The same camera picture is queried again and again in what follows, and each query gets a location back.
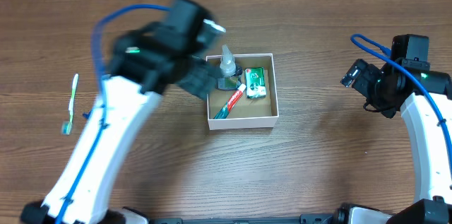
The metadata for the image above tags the blue disposable razor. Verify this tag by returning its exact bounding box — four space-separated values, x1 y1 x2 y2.
83 111 91 119

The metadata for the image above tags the Colgate toothpaste tube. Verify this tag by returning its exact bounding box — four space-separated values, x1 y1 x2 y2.
214 84 246 119

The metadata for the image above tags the blue mouthwash spray bottle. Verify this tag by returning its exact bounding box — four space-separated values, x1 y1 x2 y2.
216 45 243 91

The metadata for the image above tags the green Dettol soap pack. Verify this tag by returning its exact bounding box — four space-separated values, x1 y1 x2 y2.
244 67 266 99

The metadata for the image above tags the open white cardboard box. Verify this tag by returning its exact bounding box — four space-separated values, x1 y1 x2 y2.
206 53 279 130

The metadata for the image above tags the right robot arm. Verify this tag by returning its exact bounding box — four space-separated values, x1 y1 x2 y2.
328 34 451 224

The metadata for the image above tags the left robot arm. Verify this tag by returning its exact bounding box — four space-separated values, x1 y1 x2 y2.
20 0 225 223

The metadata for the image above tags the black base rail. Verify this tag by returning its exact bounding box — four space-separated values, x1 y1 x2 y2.
121 206 336 224

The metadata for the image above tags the green white toothbrush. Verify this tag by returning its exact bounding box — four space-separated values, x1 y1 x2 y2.
61 73 79 135

